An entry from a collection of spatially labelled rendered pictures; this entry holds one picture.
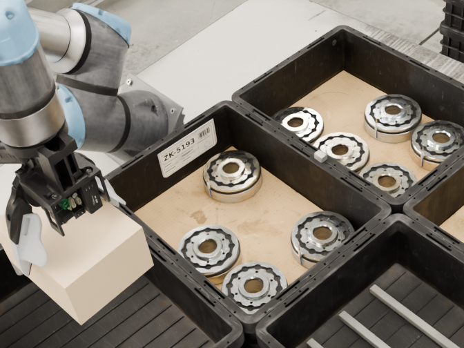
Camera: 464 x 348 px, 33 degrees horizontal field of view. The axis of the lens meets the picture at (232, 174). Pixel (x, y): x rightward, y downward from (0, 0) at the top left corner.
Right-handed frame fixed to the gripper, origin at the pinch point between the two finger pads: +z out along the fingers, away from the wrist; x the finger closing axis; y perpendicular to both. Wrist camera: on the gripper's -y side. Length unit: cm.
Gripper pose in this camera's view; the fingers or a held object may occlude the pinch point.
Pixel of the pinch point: (70, 237)
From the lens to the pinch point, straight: 102.2
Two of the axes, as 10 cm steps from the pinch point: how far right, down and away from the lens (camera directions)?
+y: 7.1, 4.4, -5.5
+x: 7.0, -5.6, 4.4
